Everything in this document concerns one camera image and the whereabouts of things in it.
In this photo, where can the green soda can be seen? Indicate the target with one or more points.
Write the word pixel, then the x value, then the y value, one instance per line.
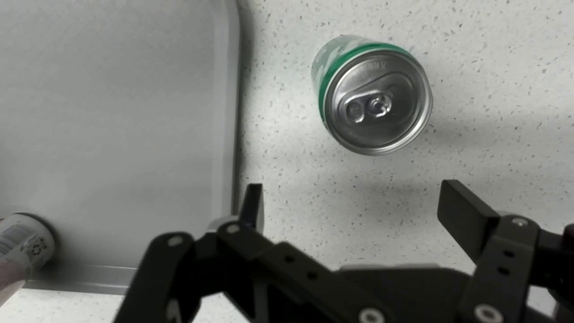
pixel 374 100

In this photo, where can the white red soda can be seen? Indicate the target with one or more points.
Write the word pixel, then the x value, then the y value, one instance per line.
pixel 24 244

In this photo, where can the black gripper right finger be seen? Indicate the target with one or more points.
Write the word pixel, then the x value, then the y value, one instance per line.
pixel 508 257

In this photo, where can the grey plastic tray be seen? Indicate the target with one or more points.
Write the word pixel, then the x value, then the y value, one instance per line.
pixel 119 118

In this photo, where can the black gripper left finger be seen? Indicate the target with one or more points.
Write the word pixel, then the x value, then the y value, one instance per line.
pixel 173 262

